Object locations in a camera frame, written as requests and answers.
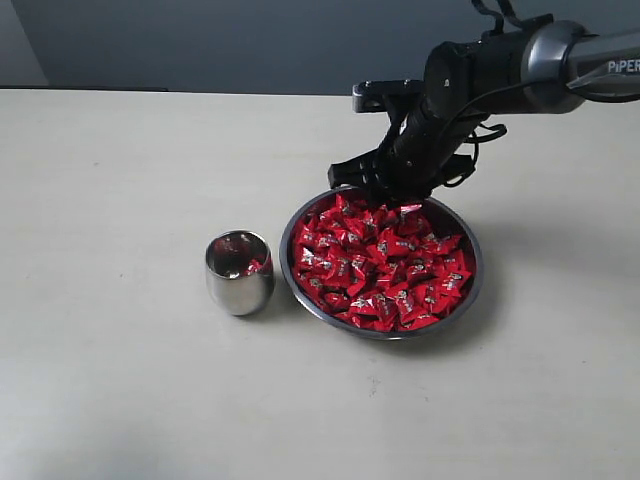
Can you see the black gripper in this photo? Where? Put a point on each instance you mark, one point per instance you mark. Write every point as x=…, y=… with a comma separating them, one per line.
x=418, y=154

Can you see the red candy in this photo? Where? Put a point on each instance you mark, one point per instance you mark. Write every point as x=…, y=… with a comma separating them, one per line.
x=408, y=209
x=453, y=283
x=389, y=245
x=307, y=260
x=374, y=312
x=240, y=256

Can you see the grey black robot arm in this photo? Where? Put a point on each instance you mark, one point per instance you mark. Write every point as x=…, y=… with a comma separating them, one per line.
x=543, y=67

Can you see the metal bowl of red candies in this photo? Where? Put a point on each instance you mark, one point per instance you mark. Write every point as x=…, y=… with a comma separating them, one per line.
x=343, y=226

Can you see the stainless steel cup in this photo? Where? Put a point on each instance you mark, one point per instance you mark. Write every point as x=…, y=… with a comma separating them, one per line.
x=239, y=296

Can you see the red wrapped candy front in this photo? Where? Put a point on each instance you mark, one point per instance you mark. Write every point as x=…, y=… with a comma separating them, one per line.
x=374, y=312

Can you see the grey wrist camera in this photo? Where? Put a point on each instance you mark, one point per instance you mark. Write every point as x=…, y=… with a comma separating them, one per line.
x=383, y=96

